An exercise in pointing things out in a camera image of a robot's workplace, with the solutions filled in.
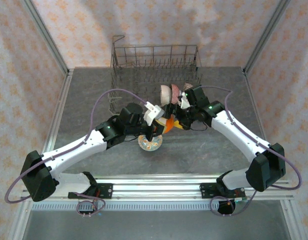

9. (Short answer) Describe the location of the orange bowl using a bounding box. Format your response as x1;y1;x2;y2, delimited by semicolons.
158;116;175;135

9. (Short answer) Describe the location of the pinkish white bowl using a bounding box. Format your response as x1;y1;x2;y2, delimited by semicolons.
160;84;173;106

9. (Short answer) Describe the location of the grey metal lower shelf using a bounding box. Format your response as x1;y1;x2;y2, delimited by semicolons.
20;199;294;240

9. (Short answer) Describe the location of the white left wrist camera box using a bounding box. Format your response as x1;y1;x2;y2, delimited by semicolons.
143;101;165;127

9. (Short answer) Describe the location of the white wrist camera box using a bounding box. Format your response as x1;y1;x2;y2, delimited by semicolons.
143;101;165;127
178;91;192;110

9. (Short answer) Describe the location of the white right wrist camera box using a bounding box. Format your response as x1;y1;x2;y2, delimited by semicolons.
178;91;192;110

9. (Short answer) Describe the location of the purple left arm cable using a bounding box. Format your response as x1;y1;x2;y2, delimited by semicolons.
4;88;155;218

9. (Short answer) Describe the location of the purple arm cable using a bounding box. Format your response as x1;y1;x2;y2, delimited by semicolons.
200;85;304;218
4;88;155;218

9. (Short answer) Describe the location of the aluminium front mounting rail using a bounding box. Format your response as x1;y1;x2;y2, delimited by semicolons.
20;174;295;201

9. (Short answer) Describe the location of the aluminium table side rail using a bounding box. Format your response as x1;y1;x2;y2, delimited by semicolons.
242;68;280;181
42;68;75;180

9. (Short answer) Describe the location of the grey wire dish rack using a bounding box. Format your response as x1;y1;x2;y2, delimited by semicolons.
107;34;204;118

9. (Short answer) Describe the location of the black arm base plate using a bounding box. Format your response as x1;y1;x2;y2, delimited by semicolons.
199;182;246;200
68;183;114;200

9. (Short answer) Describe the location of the slotted grey cable duct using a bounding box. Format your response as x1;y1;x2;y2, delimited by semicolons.
31;201;282;211

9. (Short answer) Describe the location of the aluminium frame post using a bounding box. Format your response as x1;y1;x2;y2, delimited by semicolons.
242;0;291;76
20;0;71;76

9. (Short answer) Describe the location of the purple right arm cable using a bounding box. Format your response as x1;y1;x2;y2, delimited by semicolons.
200;85;304;218

